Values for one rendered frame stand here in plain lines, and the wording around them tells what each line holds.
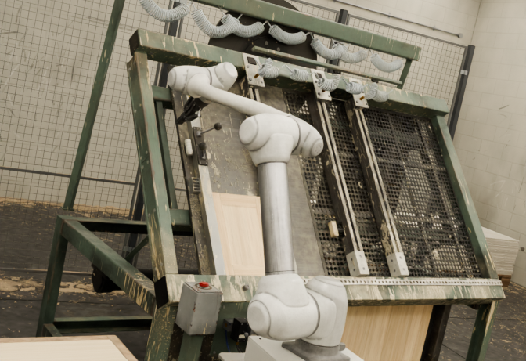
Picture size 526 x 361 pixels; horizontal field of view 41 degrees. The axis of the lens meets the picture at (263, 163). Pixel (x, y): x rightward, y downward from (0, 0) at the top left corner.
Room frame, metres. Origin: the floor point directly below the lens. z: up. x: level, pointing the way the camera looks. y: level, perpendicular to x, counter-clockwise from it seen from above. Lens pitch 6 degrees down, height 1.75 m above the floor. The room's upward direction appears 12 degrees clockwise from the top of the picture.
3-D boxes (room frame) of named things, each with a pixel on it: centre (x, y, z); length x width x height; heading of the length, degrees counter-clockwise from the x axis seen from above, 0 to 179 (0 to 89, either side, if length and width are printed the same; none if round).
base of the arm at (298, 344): (2.42, -0.33, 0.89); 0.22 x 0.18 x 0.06; 127
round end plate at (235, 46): (4.26, 0.10, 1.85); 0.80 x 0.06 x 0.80; 126
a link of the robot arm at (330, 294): (2.40, -0.30, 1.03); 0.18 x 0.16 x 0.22; 133
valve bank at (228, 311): (2.99, -0.19, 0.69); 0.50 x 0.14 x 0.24; 126
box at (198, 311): (2.68, 0.13, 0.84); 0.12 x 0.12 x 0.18; 36
